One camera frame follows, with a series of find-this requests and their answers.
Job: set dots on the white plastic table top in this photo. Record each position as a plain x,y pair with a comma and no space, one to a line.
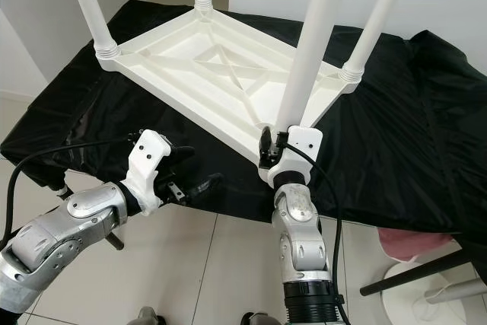
198,70

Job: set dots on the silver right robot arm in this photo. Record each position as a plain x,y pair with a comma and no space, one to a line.
300,237

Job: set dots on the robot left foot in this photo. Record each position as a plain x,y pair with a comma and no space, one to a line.
148,317

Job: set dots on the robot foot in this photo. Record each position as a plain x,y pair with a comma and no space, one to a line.
148,317
257,319

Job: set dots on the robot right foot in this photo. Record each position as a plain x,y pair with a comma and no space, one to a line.
257,319

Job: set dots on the black cloth table cover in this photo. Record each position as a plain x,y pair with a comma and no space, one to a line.
418,142

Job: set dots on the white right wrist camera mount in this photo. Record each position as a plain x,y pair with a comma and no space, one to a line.
303,142

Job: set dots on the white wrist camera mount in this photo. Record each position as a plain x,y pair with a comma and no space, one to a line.
303,142
147,165

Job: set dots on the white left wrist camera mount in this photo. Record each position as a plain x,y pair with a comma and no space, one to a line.
147,165

